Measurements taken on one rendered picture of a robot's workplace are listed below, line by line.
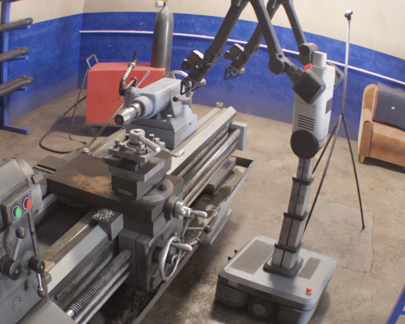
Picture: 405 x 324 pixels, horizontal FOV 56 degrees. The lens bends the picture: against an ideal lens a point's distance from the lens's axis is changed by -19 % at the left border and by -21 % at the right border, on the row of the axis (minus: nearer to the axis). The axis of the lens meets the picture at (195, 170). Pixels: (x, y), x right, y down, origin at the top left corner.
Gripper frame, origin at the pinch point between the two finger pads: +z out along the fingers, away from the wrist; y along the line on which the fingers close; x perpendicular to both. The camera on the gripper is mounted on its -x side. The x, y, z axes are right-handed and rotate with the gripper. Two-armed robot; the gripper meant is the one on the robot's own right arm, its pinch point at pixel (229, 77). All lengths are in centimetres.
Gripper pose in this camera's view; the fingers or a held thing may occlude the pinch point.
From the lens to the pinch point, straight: 266.6
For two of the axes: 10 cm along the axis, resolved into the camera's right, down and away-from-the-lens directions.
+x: 7.0, 6.9, -1.8
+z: -4.8, 6.4, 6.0
